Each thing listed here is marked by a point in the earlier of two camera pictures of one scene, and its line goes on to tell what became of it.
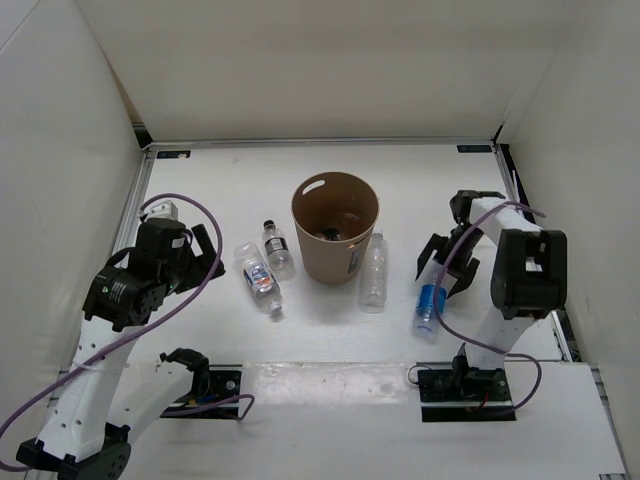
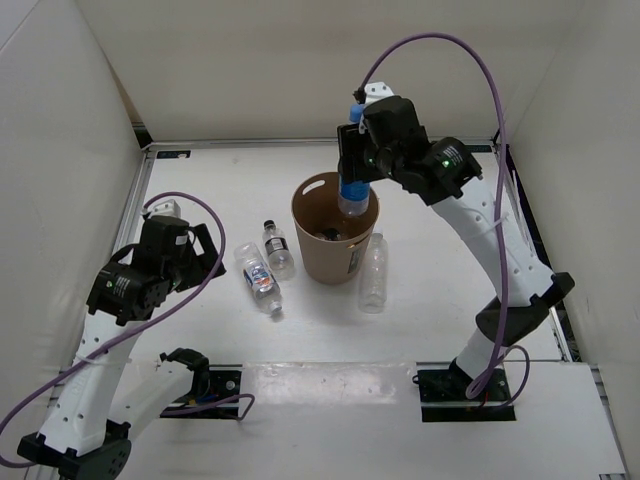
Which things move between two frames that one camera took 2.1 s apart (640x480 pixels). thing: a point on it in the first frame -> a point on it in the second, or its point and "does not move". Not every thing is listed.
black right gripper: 465,275 -> 351,143
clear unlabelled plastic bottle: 374,273 does not move
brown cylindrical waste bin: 333,213 does not move
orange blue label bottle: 259,277 does not move
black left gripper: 201,263 does not move
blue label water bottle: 427,325 -> 353,195
